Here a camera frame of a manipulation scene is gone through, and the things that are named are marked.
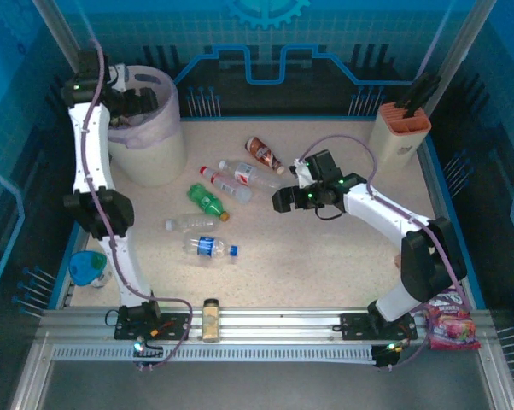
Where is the cream waste bin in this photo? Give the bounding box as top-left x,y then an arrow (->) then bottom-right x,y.
106,64 -> 188,188

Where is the spice jar with black lid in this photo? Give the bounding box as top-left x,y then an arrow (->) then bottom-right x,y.
202,298 -> 221,343

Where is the black base controller board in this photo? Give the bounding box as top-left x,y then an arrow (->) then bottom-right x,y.
371,341 -> 407,371
131,339 -> 164,372

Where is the blue green plastic cup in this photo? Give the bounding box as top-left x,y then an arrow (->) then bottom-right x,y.
67,250 -> 113,290

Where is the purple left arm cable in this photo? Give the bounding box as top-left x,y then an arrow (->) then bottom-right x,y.
80,38 -> 195,372

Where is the cream orange knife block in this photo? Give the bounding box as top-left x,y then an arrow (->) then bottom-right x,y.
365,102 -> 433,174

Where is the purple candy bag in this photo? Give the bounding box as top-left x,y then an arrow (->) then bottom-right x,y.
423,294 -> 482,352

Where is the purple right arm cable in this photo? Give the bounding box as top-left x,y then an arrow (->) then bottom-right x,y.
301,134 -> 474,371

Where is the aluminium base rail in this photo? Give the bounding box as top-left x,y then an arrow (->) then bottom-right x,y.
38,306 -> 495,343

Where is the large red white label bottle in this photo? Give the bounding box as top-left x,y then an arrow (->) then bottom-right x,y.
218,159 -> 283,193

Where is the pale purple bin liner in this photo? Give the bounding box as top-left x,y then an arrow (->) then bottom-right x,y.
107,64 -> 182,149

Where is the red cap pink label bottle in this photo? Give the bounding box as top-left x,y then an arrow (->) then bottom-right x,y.
199,165 -> 254,205

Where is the white slotted cable duct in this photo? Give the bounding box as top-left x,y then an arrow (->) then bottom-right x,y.
50,344 -> 380,365

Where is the clear bottle with white cap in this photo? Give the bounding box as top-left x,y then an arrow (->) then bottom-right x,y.
165,212 -> 221,234

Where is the brown drink bottle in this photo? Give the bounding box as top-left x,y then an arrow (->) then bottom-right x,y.
244,136 -> 287,176

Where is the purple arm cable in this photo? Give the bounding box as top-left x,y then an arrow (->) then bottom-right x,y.
80,38 -> 195,372
301,134 -> 474,371

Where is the aluminium frame post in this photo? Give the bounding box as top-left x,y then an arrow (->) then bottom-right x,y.
427,0 -> 497,114
30,0 -> 96,85

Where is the green bottle with orange cap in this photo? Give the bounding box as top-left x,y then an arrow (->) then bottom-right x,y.
187,182 -> 231,223

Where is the black knife handle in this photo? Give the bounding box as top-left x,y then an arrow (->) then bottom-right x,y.
393,85 -> 429,119
410,71 -> 443,116

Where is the blue label blue cap bottle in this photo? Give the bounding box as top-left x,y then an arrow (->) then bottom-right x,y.
183,232 -> 240,267

